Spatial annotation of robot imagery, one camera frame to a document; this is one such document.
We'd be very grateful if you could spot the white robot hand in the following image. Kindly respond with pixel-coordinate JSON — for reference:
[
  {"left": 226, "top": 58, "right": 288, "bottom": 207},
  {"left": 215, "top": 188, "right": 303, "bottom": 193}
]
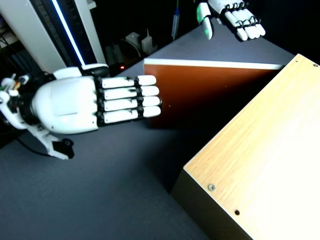
[
  {"left": 30, "top": 63, "right": 162, "bottom": 136},
  {"left": 196, "top": 0, "right": 266, "bottom": 42}
]

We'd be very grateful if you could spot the light wooden cabinet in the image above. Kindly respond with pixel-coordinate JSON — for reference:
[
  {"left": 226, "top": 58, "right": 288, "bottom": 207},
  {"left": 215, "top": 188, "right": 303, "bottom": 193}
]
[{"left": 170, "top": 53, "right": 320, "bottom": 240}]

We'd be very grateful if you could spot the blue and white tube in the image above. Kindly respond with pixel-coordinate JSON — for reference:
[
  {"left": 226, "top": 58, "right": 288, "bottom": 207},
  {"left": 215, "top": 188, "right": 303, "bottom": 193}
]
[{"left": 171, "top": 7, "right": 181, "bottom": 40}]

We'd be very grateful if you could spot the black device with red light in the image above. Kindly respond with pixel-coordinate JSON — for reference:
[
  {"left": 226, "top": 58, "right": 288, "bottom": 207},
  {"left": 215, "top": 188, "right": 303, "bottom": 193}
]
[{"left": 104, "top": 44, "right": 127, "bottom": 74}]

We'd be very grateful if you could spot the white column with blue light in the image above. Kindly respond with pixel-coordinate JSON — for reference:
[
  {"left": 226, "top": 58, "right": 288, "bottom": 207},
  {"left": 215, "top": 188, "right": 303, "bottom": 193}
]
[{"left": 0, "top": 0, "right": 107, "bottom": 76}]

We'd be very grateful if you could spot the grey table cloth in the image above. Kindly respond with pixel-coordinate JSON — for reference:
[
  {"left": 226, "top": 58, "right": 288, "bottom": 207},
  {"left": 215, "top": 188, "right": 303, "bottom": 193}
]
[{"left": 0, "top": 23, "right": 296, "bottom": 240}]

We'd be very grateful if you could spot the white power adapter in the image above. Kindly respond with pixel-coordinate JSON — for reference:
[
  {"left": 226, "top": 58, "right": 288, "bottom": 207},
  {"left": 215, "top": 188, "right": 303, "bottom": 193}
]
[{"left": 141, "top": 28, "right": 154, "bottom": 55}]

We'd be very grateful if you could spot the white plug with cable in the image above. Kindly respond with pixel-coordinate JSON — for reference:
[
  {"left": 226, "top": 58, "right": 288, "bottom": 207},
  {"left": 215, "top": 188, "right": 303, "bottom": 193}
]
[{"left": 124, "top": 31, "right": 143, "bottom": 59}]

